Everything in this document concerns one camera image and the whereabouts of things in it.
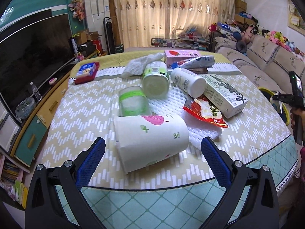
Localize white printed milk carton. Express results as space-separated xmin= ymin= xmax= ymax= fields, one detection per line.
xmin=202 ymin=74 xmax=248 ymax=119

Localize red snack wrapper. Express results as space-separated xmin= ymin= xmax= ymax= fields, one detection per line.
xmin=183 ymin=95 xmax=229 ymax=128

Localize white plastic bottle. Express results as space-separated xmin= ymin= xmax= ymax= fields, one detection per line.
xmin=171 ymin=67 xmax=207 ymax=98

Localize white paper cup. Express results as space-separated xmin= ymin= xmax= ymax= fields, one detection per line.
xmin=113 ymin=115 xmax=189 ymax=174

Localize clear jar with green band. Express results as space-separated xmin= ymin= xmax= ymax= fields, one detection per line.
xmin=118 ymin=86 xmax=152 ymax=116

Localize pink strawberry milk carton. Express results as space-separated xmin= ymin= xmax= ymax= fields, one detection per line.
xmin=164 ymin=49 xmax=201 ymax=67

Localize green labelled white can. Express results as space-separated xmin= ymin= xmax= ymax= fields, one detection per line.
xmin=142 ymin=61 xmax=170 ymax=98

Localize white cloth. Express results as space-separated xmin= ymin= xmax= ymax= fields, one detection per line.
xmin=120 ymin=53 xmax=165 ymax=78

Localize right hand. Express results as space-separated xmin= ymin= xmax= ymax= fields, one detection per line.
xmin=291 ymin=108 xmax=305 ymax=130

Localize yellow rimmed black bin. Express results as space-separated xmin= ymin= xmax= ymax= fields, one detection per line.
xmin=258 ymin=87 xmax=290 ymax=126

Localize beige sofa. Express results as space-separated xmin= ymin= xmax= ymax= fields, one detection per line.
xmin=213 ymin=35 xmax=304 ymax=94

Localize pile of plush toys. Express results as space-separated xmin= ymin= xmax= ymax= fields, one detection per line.
xmin=244 ymin=24 xmax=304 ymax=62

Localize wooden tv cabinet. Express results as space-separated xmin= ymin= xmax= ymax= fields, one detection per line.
xmin=0 ymin=50 xmax=101 ymax=175

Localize glass ashtray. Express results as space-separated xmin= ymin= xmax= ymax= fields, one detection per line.
xmin=15 ymin=97 xmax=36 ymax=119

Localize white blue toothpaste tube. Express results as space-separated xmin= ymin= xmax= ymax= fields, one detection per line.
xmin=171 ymin=55 xmax=214 ymax=69

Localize brown small box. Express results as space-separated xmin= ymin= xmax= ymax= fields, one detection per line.
xmin=188 ymin=67 xmax=208 ymax=74

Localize clear water bottle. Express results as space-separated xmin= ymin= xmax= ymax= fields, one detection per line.
xmin=30 ymin=82 xmax=42 ymax=101

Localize red and blue box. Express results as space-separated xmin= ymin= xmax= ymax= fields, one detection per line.
xmin=75 ymin=62 xmax=99 ymax=85

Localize patterned tablecloth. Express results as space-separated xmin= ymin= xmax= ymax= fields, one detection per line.
xmin=41 ymin=51 xmax=298 ymax=228

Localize black television screen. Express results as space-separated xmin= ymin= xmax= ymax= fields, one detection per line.
xmin=1 ymin=14 xmax=74 ymax=116

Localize beige curtains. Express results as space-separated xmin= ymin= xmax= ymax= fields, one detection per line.
xmin=113 ymin=0 xmax=235 ymax=48

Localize black tower fan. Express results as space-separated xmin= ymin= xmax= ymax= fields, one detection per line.
xmin=103 ymin=17 xmax=116 ymax=55

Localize artificial flower bunch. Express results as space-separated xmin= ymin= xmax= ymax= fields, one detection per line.
xmin=68 ymin=0 xmax=85 ymax=21

